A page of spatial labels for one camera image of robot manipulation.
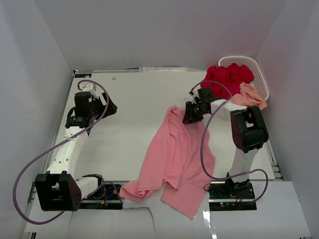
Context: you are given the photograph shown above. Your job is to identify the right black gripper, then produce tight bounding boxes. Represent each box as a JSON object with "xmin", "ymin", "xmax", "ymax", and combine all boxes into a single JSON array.
[{"xmin": 182, "ymin": 102, "xmax": 207, "ymax": 123}]

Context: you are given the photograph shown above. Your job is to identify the pink t shirt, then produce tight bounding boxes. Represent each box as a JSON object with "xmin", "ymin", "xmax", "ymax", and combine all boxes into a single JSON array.
[{"xmin": 119, "ymin": 106, "xmax": 215, "ymax": 219}]

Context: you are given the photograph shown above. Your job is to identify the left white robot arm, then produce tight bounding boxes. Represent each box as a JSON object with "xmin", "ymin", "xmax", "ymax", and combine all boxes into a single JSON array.
[{"xmin": 35, "ymin": 90, "xmax": 117, "ymax": 211}]

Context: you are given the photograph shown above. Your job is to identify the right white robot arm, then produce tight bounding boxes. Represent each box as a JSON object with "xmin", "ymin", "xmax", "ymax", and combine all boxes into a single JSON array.
[{"xmin": 182, "ymin": 87, "xmax": 269, "ymax": 199}]

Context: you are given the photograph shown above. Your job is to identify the red t shirt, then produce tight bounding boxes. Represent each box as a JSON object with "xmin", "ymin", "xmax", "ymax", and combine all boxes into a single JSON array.
[{"xmin": 200, "ymin": 63, "xmax": 254, "ymax": 99}]

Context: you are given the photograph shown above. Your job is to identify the peach t shirt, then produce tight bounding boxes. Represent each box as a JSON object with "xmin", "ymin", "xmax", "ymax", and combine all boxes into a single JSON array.
[{"xmin": 231, "ymin": 83, "xmax": 267, "ymax": 111}]

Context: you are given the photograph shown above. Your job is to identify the white plastic basket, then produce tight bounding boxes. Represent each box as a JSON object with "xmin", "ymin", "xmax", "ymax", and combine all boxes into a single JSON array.
[{"xmin": 218, "ymin": 56, "xmax": 269, "ymax": 100}]

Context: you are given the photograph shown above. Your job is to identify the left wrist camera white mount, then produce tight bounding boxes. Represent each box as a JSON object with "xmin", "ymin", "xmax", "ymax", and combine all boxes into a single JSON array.
[{"xmin": 77, "ymin": 82, "xmax": 99, "ymax": 98}]

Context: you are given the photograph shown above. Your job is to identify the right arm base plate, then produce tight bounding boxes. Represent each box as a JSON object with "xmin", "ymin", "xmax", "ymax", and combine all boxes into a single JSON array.
[{"xmin": 204, "ymin": 182, "xmax": 257, "ymax": 212}]

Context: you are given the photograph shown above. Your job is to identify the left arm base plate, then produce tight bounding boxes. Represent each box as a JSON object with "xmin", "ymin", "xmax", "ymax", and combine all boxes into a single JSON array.
[{"xmin": 80, "ymin": 183, "xmax": 123, "ymax": 210}]

